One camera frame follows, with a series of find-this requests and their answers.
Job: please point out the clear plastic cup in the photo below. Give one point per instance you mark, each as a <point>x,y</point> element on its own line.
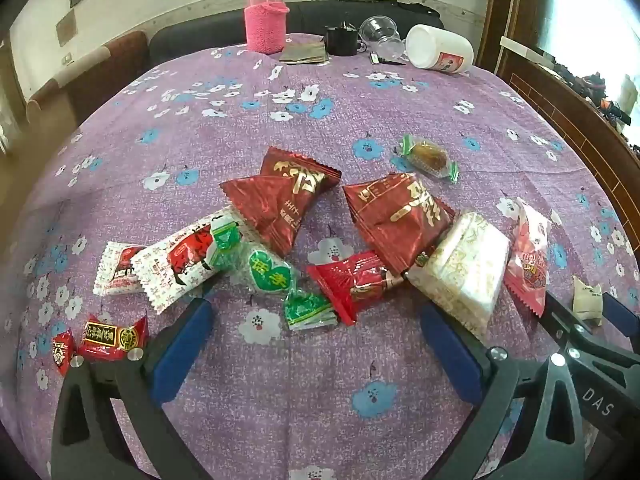
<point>380,35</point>

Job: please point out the brown fabric sofa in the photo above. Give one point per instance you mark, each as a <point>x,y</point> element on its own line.
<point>100,70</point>

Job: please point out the purple floral tablecloth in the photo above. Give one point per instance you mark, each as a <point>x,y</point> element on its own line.
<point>320,385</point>

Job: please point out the black leather sofa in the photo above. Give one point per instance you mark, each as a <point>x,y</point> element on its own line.
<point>200,35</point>

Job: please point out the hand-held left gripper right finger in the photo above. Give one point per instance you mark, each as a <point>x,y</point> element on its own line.
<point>450,355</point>

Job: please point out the cream white snack packet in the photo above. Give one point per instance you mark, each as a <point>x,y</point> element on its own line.
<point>462,270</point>

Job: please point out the green clear candy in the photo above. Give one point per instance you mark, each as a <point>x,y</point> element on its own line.
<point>267,275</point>

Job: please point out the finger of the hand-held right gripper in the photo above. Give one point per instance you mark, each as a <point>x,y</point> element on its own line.
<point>620,325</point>
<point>562,317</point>

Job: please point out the small beige snack packet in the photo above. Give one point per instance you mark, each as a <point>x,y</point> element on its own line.
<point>587,302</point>

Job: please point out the wooden mirror cabinet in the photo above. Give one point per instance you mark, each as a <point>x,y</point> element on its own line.
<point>550,95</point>

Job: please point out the large dark red snack packet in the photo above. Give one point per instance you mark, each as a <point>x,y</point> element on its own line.
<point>400,220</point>

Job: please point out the red twist-wrapped candy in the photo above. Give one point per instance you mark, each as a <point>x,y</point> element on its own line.
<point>107,340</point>

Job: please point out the white plastic jar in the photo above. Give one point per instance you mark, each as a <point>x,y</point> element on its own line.
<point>440,49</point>

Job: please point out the pink and white snack packet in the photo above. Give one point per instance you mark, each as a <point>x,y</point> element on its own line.
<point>527,260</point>

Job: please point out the black cup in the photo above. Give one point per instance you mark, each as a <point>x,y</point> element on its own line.
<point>341,40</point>

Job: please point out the small white red snack packet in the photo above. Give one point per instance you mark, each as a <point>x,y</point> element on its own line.
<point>116,275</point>

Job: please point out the pink knit-sleeved bottle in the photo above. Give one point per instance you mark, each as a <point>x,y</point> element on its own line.
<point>265,15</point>

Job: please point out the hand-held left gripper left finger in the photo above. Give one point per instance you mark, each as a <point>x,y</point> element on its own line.
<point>182,347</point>

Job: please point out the large white red snack packet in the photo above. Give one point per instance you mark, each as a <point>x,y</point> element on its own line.
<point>185,257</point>

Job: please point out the brown paper pouch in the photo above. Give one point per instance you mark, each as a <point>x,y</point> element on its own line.
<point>305,52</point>

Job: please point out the black bag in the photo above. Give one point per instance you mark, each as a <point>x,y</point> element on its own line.
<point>415,10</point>

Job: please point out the bright red snack packet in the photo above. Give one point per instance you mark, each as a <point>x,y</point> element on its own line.
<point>357,280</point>

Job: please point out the clear green-ended date candy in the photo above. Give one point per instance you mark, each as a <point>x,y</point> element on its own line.
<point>427,157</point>

